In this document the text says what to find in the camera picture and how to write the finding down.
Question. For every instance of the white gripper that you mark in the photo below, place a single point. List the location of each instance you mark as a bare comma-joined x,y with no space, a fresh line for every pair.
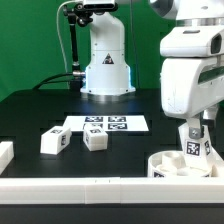
182,96

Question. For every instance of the white round stool seat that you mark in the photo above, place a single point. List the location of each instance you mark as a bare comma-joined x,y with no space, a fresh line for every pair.
172,164

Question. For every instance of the white front fence bar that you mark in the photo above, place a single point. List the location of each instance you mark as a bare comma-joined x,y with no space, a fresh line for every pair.
111,190

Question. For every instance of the white marker sheet with tags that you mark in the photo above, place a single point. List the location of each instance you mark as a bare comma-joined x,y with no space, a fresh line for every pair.
134,123

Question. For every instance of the white left fence piece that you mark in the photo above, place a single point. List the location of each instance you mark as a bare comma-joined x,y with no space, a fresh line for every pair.
6,154

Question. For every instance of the white camera on stand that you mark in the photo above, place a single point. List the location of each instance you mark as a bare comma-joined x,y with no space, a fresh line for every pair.
100,5

